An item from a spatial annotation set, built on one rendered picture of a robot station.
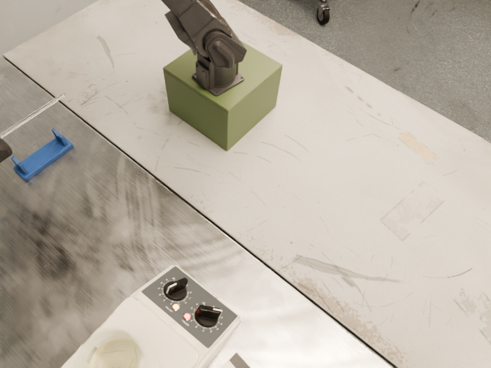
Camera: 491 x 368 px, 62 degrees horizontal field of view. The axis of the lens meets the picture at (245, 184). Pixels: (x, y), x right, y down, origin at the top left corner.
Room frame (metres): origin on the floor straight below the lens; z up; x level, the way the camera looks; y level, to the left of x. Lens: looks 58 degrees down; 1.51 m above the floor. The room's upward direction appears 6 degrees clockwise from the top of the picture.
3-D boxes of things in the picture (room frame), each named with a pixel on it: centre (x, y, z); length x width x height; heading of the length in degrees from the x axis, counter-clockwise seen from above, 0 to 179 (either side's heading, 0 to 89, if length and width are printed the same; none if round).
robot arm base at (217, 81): (0.51, 0.07, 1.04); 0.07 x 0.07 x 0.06; 47
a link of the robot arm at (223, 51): (0.51, 0.07, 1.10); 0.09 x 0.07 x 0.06; 30
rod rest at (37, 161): (0.39, 0.36, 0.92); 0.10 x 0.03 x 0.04; 145
